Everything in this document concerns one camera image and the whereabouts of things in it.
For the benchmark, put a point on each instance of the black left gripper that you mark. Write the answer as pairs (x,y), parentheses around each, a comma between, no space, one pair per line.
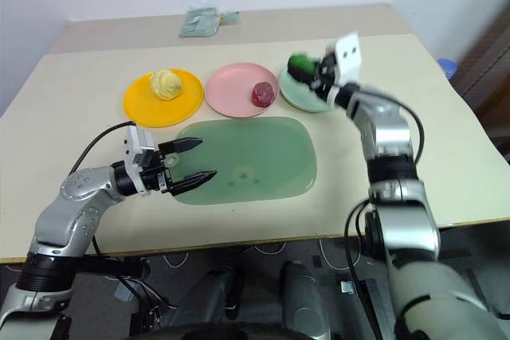
(154,174)

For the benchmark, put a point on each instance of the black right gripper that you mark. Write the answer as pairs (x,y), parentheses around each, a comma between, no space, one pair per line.
(326,72)

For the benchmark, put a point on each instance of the dark green toy vegetable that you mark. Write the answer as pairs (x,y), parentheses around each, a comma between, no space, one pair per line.
(303,61)

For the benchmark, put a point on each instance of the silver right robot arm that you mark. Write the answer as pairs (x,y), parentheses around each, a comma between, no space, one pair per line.
(391,134)

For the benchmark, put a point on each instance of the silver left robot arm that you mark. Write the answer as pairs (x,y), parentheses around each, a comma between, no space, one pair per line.
(75,185)

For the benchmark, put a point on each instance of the pale green round plate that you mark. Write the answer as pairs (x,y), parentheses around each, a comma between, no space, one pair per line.
(299,95)

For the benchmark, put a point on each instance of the yellow round plate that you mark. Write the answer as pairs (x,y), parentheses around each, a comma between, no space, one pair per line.
(159,111)

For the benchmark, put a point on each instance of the pink round plate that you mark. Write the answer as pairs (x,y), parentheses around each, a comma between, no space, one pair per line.
(231,89)

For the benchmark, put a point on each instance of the dark red toy fruit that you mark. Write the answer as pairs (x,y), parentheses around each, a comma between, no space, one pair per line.
(262,94)

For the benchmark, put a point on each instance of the large green translucent tray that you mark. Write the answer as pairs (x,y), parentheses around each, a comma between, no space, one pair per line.
(259,153)

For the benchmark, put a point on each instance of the yellow bumpy toy fruit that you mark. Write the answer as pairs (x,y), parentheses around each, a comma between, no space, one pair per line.
(166,85)

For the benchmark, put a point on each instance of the small pale green pouch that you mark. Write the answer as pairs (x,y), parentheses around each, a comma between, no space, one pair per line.
(229,17)

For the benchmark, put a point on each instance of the dark grey rounded shape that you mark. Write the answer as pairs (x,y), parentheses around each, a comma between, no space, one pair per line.
(207,300)
(304,300)

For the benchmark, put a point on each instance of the blue round container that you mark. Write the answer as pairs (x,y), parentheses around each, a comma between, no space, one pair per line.
(447,68)

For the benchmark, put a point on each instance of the dark brown wooden furniture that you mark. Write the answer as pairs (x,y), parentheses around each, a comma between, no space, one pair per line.
(488,77)

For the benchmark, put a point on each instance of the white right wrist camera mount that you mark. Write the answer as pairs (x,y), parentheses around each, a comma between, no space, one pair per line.
(349,57)

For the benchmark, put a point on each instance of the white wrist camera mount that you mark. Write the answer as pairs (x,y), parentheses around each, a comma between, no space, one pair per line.
(349,57)
(136,144)

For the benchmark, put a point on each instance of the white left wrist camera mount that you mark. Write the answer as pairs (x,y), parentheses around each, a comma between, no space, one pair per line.
(136,144)

